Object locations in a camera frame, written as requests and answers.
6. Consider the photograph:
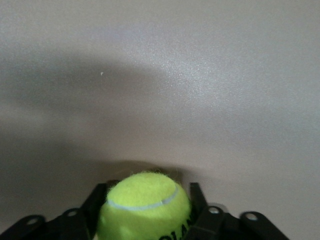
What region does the yellow-green tennis ball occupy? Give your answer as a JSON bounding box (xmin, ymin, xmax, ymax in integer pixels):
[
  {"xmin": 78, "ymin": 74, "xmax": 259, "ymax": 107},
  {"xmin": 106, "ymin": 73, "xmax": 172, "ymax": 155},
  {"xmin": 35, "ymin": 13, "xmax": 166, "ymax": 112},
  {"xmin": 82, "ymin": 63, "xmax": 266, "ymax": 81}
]
[{"xmin": 96, "ymin": 171, "xmax": 197, "ymax": 240}]

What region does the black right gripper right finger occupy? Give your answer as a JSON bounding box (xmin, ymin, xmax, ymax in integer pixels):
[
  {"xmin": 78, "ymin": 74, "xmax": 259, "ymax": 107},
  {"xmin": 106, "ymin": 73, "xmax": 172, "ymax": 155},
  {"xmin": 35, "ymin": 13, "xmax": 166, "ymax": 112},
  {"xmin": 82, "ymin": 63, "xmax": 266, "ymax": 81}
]
[{"xmin": 189, "ymin": 182, "xmax": 291, "ymax": 240}]

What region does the brown table mat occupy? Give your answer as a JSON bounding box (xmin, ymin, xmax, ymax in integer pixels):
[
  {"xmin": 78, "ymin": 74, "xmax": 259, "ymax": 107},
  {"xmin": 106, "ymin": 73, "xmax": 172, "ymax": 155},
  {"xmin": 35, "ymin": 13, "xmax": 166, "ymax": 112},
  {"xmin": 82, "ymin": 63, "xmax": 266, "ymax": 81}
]
[{"xmin": 0, "ymin": 0, "xmax": 320, "ymax": 240}]

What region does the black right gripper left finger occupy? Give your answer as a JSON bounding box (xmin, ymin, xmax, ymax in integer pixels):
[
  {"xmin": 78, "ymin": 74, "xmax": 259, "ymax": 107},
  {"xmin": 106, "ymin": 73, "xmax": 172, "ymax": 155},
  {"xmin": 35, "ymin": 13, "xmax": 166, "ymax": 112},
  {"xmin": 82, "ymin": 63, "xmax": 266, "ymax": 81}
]
[{"xmin": 0, "ymin": 183, "xmax": 109, "ymax": 240}]

